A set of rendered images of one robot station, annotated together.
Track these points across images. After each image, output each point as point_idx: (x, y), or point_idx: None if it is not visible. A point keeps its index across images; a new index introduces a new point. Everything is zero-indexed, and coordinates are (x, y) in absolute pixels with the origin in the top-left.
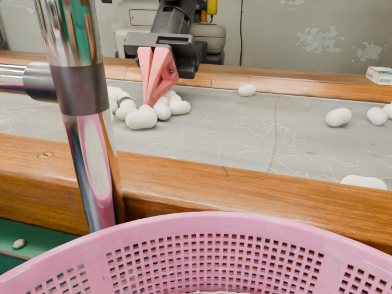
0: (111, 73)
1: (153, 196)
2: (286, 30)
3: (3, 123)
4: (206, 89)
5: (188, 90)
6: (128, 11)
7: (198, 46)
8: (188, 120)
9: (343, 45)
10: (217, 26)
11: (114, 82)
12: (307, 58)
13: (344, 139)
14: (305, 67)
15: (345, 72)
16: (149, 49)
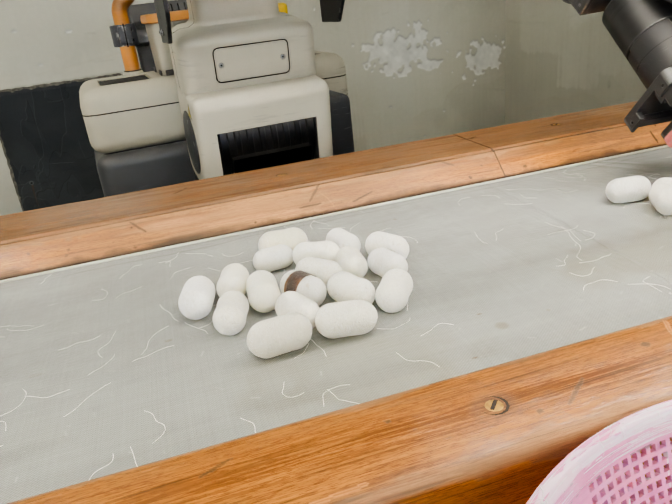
0: (471, 171)
1: None
2: (340, 44)
3: (664, 284)
4: (660, 149)
5: (644, 157)
6: (210, 54)
7: (340, 100)
8: None
9: (442, 54)
10: (332, 55)
11: (504, 184)
12: (391, 90)
13: None
14: (392, 108)
15: (458, 102)
16: None
